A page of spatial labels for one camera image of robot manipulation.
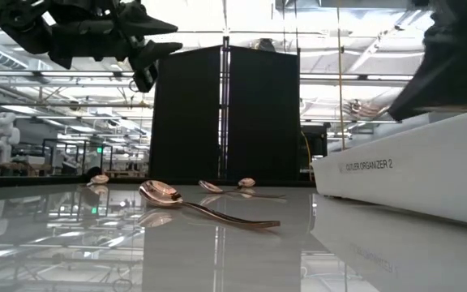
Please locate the wooden bench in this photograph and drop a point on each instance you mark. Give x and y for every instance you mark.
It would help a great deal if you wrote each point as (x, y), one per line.
(22, 165)

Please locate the black cabinet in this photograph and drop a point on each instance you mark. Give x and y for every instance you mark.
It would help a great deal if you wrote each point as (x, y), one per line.
(314, 150)

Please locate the long ceiling light rail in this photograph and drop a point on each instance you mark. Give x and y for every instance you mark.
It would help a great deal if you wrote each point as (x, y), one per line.
(55, 74)

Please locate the black folding partition screen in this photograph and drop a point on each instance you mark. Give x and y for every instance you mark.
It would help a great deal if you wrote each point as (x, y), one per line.
(185, 121)

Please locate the white robot figure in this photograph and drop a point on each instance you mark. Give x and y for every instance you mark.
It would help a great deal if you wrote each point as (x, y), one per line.
(2, 134)

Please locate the copper spoon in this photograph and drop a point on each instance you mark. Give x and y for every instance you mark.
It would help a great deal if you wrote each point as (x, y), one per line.
(210, 186)
(99, 179)
(246, 182)
(158, 192)

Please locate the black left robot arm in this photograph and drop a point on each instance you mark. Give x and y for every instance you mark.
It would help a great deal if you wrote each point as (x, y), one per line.
(18, 24)

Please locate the black frame workcell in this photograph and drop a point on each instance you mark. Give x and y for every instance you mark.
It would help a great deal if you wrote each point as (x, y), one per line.
(67, 140)

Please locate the white cutlery organizer tray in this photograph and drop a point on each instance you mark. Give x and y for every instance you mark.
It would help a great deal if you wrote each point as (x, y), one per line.
(420, 186)

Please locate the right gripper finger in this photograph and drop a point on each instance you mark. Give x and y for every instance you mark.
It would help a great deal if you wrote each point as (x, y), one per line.
(460, 81)

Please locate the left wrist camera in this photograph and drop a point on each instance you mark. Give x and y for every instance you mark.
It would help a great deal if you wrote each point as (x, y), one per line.
(146, 79)

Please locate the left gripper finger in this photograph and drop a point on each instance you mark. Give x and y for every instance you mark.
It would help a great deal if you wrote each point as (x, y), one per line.
(140, 24)
(152, 52)

